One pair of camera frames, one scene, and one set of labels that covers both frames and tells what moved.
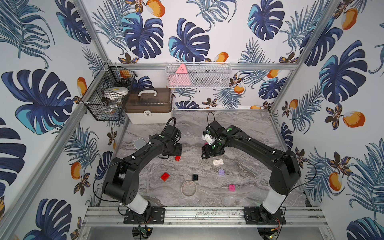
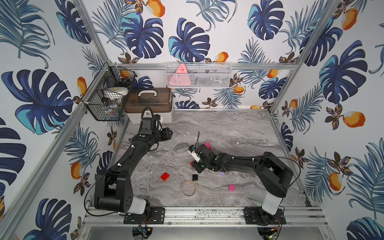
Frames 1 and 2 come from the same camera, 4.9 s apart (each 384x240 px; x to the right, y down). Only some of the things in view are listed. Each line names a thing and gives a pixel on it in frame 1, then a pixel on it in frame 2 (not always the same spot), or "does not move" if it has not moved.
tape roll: x=189 y=188 does not move
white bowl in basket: x=116 y=92 does not move
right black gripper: x=207 y=153 -> x=196 y=168
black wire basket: x=104 y=100 does not move
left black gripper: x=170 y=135 -> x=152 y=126
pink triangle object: x=181 y=76 does not move
